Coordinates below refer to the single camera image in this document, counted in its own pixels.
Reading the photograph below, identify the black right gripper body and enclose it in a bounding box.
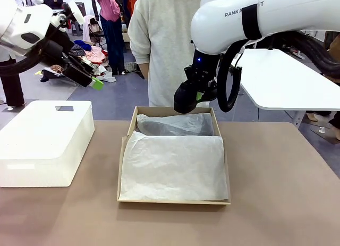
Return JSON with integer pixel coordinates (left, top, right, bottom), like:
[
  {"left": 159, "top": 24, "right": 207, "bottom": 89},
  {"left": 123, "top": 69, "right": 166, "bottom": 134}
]
[{"left": 184, "top": 48, "right": 221, "bottom": 94}]

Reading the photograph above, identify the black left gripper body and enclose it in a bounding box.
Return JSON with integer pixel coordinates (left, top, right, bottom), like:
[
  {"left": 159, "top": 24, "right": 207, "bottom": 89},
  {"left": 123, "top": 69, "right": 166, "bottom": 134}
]
[{"left": 44, "top": 25, "right": 92, "bottom": 87}]

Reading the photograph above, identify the white tissue paper sheet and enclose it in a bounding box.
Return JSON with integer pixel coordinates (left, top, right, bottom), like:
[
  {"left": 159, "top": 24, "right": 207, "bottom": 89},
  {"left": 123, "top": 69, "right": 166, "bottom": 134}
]
[{"left": 118, "top": 112, "right": 230, "bottom": 202}]

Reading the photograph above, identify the brown cardboard shoe box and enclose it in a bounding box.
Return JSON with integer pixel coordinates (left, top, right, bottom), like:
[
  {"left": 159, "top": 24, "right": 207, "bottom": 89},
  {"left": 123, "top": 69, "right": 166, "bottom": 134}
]
[{"left": 116, "top": 105, "right": 232, "bottom": 205}]

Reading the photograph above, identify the white plastic storage box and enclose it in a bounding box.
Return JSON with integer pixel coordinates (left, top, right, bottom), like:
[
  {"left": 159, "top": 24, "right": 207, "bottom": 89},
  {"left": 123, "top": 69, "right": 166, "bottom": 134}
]
[{"left": 0, "top": 100, "right": 96, "bottom": 189}]

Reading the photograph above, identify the pile of mixed clothes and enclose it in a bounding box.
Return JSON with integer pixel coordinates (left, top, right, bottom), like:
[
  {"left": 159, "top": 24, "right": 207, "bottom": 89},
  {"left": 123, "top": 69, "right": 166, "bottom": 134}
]
[{"left": 33, "top": 38, "right": 118, "bottom": 84}]

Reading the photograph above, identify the blue cloth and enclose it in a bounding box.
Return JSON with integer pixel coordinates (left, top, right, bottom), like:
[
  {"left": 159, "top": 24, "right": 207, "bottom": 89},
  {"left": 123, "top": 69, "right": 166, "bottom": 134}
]
[{"left": 73, "top": 39, "right": 93, "bottom": 52}]

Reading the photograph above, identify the small grey stool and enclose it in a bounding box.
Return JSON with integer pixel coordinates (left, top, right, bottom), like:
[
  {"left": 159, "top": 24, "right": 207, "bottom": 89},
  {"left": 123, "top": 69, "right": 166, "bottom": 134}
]
[{"left": 71, "top": 19, "right": 83, "bottom": 36}]

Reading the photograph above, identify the metal folding chair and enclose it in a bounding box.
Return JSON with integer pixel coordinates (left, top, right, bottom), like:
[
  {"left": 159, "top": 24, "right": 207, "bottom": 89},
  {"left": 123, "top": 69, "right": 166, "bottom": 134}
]
[{"left": 87, "top": 15, "right": 106, "bottom": 49}]

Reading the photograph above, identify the person's grey sweater torso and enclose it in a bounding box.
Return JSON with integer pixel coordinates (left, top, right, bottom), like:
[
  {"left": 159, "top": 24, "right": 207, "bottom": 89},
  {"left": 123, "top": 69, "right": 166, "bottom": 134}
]
[{"left": 127, "top": 0, "right": 211, "bottom": 107}]

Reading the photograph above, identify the bystander in pink top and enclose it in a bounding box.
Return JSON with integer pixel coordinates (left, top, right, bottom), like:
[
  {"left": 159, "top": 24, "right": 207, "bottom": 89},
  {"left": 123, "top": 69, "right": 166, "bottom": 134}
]
[{"left": 93, "top": 0, "right": 126, "bottom": 76}]

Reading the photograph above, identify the bystander in dark trousers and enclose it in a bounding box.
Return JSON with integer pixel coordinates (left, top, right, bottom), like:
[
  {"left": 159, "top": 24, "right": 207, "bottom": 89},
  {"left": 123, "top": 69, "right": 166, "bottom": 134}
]
[{"left": 0, "top": 51, "right": 27, "bottom": 108}]

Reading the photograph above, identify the white side table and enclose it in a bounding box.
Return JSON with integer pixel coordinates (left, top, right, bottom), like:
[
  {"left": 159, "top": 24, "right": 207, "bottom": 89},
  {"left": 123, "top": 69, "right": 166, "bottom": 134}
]
[{"left": 230, "top": 48, "right": 340, "bottom": 130}]

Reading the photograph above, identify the orange hanging garment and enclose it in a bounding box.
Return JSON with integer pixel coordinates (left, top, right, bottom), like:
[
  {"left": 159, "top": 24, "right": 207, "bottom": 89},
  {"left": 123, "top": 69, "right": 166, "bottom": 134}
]
[{"left": 126, "top": 0, "right": 143, "bottom": 18}]

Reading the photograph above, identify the bystander in brown clothes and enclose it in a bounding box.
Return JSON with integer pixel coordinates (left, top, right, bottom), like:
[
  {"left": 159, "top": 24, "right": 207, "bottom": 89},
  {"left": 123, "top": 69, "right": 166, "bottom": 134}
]
[{"left": 304, "top": 30, "right": 340, "bottom": 141}]

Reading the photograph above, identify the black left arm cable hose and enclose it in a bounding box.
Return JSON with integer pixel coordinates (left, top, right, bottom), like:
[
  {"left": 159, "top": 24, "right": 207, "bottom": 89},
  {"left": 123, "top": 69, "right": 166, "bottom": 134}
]
[{"left": 0, "top": 30, "right": 66, "bottom": 77}]

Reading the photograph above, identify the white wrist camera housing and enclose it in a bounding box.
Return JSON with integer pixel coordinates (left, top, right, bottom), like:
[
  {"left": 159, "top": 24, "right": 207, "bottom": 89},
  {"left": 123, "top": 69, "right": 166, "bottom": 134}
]
[{"left": 67, "top": 1, "right": 86, "bottom": 26}]

